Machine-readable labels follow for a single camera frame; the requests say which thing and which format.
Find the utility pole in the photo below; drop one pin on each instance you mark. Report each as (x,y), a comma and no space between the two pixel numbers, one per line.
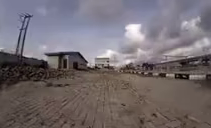
(22,35)

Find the long elevated structure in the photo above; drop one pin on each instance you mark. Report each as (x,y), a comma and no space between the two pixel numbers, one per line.
(189,61)

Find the brown paved brick road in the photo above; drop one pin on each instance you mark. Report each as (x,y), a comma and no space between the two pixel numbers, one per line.
(103,100)

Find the small grey flat-roofed building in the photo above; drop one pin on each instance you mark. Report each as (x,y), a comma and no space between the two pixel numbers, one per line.
(67,60)

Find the pile of rubble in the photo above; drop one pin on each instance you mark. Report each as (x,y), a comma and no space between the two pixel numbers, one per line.
(23,73)

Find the white multi-storey building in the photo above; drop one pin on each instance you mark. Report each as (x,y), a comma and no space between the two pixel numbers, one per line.
(102,62)

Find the dark low wall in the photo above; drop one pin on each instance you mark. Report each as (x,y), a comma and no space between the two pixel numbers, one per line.
(13,59)

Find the black and white kerb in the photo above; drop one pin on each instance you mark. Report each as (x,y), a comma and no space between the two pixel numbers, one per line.
(173,75)

